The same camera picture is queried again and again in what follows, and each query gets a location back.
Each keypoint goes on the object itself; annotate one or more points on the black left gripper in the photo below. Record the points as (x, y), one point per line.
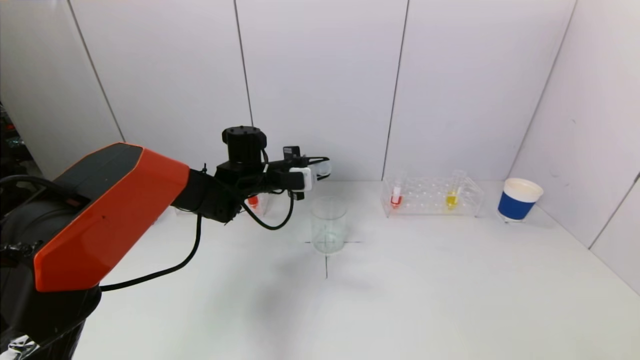
(305, 179)

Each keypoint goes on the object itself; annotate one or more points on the test tube with blue pigment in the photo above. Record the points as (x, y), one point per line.
(324, 169)

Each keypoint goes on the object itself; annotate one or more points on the clear glass beaker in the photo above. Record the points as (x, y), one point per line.
(328, 225)

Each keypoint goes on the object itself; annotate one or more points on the plastic-wrapped black robot base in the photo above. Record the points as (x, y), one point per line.
(40, 345)

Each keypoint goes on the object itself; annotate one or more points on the orange and black left arm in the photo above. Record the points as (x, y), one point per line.
(110, 200)

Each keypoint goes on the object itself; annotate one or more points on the clear acrylic test tube rack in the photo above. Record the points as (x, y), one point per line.
(262, 205)
(425, 202)

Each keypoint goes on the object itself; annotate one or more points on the test tube with orange-red pigment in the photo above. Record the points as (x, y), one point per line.
(253, 201)

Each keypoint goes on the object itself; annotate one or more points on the white-labelled test tube red pigment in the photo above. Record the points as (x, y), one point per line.
(396, 200)

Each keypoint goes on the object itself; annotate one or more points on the test tube with yellow pigment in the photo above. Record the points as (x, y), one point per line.
(451, 200)

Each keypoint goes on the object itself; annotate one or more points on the blue and white paper cup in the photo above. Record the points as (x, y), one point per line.
(515, 206)

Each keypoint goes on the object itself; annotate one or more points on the black stand in background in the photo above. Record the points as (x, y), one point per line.
(10, 160)

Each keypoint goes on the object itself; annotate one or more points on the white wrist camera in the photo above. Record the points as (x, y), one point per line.
(301, 179)

